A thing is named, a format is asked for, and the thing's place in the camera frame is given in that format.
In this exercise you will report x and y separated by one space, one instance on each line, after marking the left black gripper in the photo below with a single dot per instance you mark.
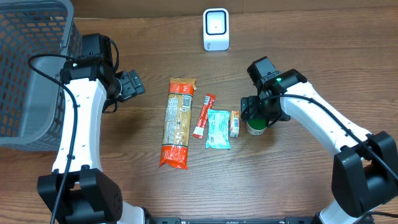
133 86

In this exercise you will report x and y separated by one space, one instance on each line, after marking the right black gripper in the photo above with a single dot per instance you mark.
249 111

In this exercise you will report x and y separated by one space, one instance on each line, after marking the small orange white box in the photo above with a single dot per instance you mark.
234 126

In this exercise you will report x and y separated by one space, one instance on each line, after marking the green lid white jar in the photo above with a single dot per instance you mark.
256 126

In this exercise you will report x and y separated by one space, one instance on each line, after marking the teal snack packet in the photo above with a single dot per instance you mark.
218 130

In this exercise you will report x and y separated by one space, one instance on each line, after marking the red white stick packet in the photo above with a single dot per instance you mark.
203 118

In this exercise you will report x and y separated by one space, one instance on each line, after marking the orange noodle packet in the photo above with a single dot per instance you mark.
174 149

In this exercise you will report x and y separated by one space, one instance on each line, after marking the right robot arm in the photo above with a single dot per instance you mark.
364 164

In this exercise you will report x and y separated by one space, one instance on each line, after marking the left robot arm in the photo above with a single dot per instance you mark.
77 190

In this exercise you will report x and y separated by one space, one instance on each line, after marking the white barcode scanner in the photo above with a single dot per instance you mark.
216 29

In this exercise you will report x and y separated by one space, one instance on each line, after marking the grey plastic mesh basket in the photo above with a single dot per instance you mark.
32 106

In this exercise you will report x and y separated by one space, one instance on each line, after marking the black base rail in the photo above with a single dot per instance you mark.
286 220

